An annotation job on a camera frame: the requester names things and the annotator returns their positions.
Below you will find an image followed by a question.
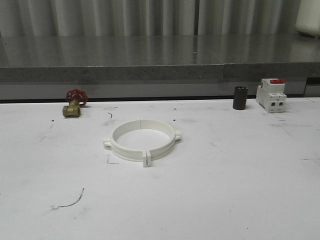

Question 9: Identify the white half-ring pipe clamp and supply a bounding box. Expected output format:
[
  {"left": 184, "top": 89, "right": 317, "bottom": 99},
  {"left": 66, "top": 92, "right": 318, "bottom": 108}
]
[{"left": 103, "top": 119, "right": 152, "bottom": 167}]

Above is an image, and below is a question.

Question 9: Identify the dark cylindrical capacitor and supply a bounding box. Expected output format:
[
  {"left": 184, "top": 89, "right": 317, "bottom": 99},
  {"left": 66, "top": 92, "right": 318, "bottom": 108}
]
[{"left": 232, "top": 86, "right": 248, "bottom": 110}]

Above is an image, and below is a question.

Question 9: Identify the brass valve with red handwheel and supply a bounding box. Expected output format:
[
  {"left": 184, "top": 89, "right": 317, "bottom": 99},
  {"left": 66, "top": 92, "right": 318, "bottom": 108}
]
[{"left": 62, "top": 88, "right": 88, "bottom": 118}]

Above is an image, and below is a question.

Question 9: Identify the grey stone counter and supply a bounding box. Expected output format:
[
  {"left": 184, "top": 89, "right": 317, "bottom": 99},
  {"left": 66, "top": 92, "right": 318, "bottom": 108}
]
[{"left": 0, "top": 34, "right": 320, "bottom": 102}]

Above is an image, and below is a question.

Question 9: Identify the white container on counter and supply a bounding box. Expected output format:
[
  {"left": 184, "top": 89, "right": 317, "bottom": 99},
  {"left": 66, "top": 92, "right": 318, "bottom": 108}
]
[{"left": 295, "top": 0, "right": 320, "bottom": 37}]

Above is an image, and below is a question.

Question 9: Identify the white circuit breaker red switch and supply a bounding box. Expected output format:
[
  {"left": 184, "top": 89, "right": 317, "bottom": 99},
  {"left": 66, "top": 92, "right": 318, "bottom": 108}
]
[{"left": 256, "top": 78, "right": 287, "bottom": 113}]

